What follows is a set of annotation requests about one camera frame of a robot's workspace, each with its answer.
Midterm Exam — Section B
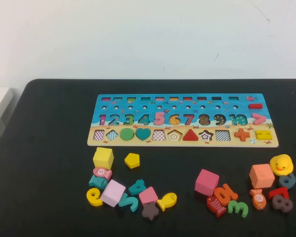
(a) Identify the teal number four piece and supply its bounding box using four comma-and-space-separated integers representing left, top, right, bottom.
128, 179, 146, 196

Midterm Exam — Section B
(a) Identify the yellow equals sign piece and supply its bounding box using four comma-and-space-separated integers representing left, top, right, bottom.
255, 130, 272, 141

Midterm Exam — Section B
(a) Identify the pink greater-than sign piece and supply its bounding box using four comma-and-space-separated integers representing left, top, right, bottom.
251, 113, 267, 125

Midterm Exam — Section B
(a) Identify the red number seven piece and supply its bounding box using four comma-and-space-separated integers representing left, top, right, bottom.
268, 187, 290, 200

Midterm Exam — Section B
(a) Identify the yellow rubber duck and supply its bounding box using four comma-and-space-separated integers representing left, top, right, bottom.
269, 154, 294, 177

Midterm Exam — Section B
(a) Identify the brown star piece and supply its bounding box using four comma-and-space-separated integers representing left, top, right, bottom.
141, 201, 160, 221

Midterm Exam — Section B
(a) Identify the teal curved number piece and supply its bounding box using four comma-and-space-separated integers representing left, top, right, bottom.
118, 192, 139, 212

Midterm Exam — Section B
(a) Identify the brown number eight piece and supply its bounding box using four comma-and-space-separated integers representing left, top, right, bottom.
271, 194, 294, 213

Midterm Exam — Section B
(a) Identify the pink trapezoid block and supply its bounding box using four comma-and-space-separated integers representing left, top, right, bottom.
138, 186, 159, 205

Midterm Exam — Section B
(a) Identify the yellow pentagon piece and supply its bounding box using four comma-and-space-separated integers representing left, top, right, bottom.
124, 153, 141, 169

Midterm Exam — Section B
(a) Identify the light pink wooden cube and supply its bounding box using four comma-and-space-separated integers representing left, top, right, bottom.
100, 179, 126, 207

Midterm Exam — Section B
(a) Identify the teal heart piece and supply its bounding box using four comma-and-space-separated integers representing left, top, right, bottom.
135, 128, 151, 142

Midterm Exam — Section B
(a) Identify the red triangle piece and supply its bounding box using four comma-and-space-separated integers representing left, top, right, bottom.
182, 128, 199, 142

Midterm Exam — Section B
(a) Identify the orange wooden fish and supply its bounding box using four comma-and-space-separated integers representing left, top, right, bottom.
249, 189, 267, 210

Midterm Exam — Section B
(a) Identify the salmon wooden cube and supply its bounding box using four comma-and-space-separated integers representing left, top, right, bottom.
249, 163, 276, 189

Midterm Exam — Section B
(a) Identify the magenta wooden cube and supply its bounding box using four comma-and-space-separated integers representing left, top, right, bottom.
194, 169, 220, 197

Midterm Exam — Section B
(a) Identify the yellow wooden cube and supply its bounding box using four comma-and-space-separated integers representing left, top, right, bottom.
92, 147, 114, 170

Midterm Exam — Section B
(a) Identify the orange number ten piece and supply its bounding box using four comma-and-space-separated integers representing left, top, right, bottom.
213, 183, 239, 207

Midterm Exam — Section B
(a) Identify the orange plus sign piece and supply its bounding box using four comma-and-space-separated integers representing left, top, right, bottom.
234, 128, 251, 142

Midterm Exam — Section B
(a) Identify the green circle piece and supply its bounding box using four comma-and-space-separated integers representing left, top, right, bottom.
119, 128, 135, 142

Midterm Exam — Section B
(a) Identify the pink wooden fish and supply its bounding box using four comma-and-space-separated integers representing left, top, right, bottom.
92, 166, 113, 181

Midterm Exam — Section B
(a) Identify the yellow wooden fish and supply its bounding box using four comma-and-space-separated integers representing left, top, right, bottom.
156, 192, 178, 212

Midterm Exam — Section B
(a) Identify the red wooden fish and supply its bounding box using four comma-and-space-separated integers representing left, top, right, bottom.
206, 195, 227, 218

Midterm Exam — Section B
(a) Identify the teal wooden fish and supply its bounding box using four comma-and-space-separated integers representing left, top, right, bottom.
88, 174, 109, 190

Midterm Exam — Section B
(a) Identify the yellow number nine piece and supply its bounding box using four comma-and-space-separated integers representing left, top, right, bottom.
86, 188, 104, 207

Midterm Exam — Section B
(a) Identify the white side cabinet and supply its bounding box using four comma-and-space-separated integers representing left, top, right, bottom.
0, 86, 15, 158

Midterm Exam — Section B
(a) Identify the ocean print wooden puzzle board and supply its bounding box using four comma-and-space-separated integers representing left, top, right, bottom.
86, 93, 279, 149

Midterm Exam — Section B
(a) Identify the pink number five piece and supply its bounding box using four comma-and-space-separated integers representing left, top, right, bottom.
153, 111, 165, 126

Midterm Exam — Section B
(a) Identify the blue number nine piece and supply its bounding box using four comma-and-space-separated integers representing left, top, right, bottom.
278, 172, 296, 190

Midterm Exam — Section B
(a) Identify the green number three piece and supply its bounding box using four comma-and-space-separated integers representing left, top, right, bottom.
227, 199, 249, 219

